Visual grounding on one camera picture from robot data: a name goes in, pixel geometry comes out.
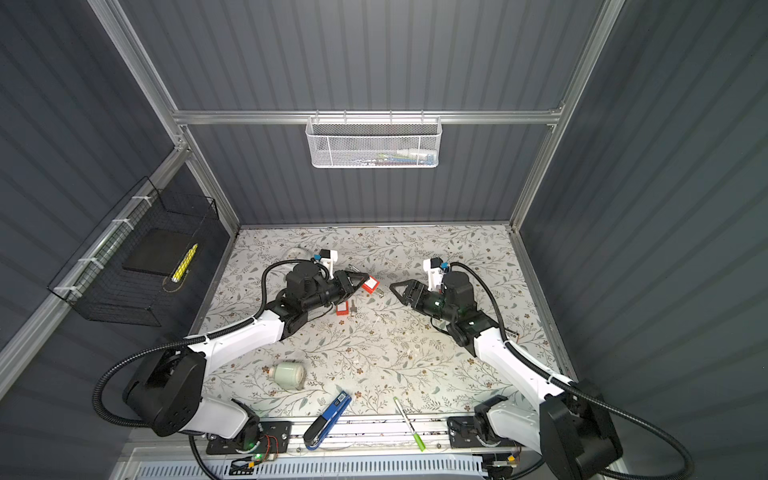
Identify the blue black utility knife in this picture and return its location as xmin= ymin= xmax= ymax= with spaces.
xmin=303 ymin=391 xmax=351 ymax=451

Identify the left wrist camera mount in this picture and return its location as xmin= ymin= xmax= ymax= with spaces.
xmin=313 ymin=249 xmax=338 ymax=279

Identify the yellow green tool in basket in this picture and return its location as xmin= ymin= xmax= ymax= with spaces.
xmin=170 ymin=243 xmax=198 ymax=283

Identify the white wire basket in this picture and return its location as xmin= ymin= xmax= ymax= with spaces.
xmin=305 ymin=118 xmax=443 ymax=169

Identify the black box in basket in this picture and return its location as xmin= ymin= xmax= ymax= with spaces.
xmin=122 ymin=228 xmax=194 ymax=276

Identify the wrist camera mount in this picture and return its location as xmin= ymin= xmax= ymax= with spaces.
xmin=422 ymin=257 xmax=450 ymax=292
xmin=313 ymin=249 xmax=338 ymax=279

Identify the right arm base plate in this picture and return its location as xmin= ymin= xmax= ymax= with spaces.
xmin=446 ymin=416 xmax=520 ymax=449

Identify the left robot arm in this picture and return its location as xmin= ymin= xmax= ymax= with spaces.
xmin=91 ymin=259 xmax=370 ymax=440

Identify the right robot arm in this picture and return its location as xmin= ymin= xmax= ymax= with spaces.
xmin=390 ymin=257 xmax=695 ymax=479

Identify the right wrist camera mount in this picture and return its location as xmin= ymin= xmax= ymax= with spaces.
xmin=422 ymin=257 xmax=450 ymax=292

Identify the pale green jar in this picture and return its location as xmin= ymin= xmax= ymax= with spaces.
xmin=267 ymin=361 xmax=307 ymax=390

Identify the black wire basket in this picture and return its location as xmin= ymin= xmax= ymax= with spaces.
xmin=48 ymin=169 xmax=230 ymax=331

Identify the red padlock with keys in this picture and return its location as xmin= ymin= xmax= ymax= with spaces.
xmin=362 ymin=276 xmax=380 ymax=295

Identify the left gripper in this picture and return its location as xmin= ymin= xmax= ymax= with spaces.
xmin=302 ymin=270 xmax=367 ymax=316

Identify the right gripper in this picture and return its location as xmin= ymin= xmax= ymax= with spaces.
xmin=391 ymin=280 xmax=457 ymax=325

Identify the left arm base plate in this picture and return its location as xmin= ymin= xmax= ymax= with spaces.
xmin=205 ymin=421 xmax=292 ymax=455

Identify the green handled screwdriver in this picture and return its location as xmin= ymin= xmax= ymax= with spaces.
xmin=393 ymin=397 xmax=426 ymax=452

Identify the white round timer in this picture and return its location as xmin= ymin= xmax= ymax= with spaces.
xmin=282 ymin=246 xmax=314 ymax=260

